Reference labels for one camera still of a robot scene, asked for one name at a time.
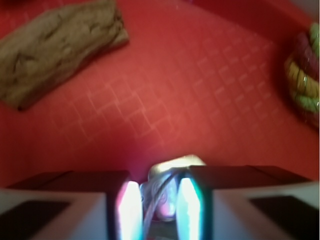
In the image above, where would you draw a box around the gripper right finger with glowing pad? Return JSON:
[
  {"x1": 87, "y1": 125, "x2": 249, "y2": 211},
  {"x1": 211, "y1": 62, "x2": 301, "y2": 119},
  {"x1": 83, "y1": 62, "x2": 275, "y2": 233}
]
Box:
[{"x1": 176, "y1": 165, "x2": 320, "y2": 240}]

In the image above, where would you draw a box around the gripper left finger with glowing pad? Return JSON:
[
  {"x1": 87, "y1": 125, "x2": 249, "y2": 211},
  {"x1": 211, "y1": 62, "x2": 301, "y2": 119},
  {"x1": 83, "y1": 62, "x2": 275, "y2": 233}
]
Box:
[{"x1": 0, "y1": 170, "x2": 143, "y2": 240}]

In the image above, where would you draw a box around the silver key bunch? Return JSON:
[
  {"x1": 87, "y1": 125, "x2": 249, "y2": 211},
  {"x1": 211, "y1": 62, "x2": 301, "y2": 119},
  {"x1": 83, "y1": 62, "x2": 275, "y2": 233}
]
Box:
[{"x1": 139, "y1": 154, "x2": 206, "y2": 237}]

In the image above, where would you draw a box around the red plastic tray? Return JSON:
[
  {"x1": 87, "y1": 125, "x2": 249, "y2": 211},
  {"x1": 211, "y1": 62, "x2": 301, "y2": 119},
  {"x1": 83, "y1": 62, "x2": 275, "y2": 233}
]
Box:
[{"x1": 0, "y1": 0, "x2": 319, "y2": 187}]

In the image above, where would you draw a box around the brown wood piece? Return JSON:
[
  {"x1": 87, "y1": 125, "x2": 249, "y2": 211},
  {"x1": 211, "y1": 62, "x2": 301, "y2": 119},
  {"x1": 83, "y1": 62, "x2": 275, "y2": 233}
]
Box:
[{"x1": 0, "y1": 0, "x2": 129, "y2": 110}]

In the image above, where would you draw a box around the red yellow green rope toy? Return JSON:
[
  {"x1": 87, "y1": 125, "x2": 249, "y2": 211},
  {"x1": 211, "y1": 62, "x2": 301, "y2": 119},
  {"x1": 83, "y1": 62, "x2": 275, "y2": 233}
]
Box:
[{"x1": 284, "y1": 22, "x2": 320, "y2": 129}]

